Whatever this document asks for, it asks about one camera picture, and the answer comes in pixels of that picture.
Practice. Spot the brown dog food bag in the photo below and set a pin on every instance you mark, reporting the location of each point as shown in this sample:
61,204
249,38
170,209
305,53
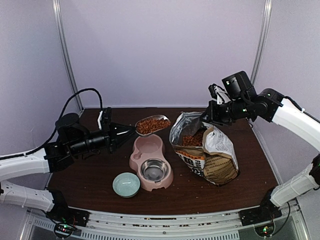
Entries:
204,148

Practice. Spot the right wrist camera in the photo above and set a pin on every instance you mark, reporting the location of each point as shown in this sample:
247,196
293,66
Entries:
218,94

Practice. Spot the light green ceramic bowl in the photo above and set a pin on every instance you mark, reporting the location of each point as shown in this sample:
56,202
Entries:
126,184

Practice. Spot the brown kibble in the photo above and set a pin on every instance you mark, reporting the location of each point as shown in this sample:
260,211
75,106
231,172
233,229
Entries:
151,125

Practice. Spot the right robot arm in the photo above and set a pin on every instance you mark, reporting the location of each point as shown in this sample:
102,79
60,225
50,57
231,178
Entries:
237,99

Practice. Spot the circuit board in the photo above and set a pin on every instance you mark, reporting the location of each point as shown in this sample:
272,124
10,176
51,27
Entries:
265,230
63,230

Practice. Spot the steel bowl insert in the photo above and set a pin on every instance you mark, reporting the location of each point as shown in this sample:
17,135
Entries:
154,170

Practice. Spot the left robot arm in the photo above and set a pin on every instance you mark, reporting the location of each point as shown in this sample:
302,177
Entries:
74,140

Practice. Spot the right rear aluminium post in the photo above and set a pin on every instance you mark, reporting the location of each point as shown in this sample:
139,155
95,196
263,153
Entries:
263,35

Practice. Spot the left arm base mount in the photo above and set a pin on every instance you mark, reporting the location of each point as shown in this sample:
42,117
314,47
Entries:
72,216

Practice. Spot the aluminium post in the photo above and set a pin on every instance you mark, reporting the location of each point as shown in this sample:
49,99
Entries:
63,44
263,35

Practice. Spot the left circuit board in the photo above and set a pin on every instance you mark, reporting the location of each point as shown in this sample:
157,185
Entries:
63,230

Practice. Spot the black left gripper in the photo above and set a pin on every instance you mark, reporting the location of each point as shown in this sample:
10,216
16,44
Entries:
116,140

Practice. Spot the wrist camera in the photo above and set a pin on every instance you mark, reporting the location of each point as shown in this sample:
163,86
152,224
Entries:
104,119
218,94

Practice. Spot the metal food scoop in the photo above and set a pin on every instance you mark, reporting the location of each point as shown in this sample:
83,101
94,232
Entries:
159,116

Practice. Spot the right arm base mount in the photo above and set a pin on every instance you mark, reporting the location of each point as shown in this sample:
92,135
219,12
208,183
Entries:
256,215

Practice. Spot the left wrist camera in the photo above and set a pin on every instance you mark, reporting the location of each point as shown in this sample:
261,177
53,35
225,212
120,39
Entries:
104,119

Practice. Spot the right circuit board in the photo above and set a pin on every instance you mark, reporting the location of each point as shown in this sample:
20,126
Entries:
265,230

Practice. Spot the left rear aluminium post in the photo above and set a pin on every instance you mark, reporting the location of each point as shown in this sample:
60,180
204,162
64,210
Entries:
63,44

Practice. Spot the pink double pet feeder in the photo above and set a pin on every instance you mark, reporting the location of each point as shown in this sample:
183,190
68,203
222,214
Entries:
149,147

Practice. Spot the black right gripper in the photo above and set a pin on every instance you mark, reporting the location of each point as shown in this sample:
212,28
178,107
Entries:
212,117

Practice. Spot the front aluminium table rail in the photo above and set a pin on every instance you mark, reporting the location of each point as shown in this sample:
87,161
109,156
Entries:
224,225

